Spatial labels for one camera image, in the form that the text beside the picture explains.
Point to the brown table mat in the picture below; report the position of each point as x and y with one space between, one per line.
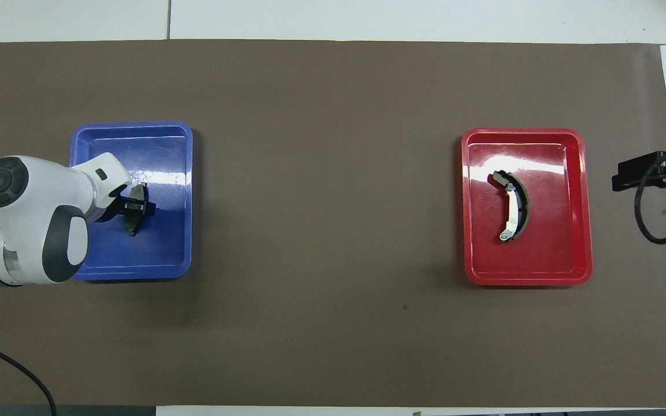
333 323

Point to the grey brake pad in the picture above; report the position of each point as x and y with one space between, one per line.
134 226

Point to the red plastic tray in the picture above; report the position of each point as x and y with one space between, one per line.
564 254

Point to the curved brake shoe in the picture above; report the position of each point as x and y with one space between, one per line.
511 208

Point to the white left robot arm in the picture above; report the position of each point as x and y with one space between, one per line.
32 219

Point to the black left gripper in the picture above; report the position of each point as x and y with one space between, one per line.
114 208

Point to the blue plastic tray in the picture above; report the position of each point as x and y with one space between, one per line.
159 248

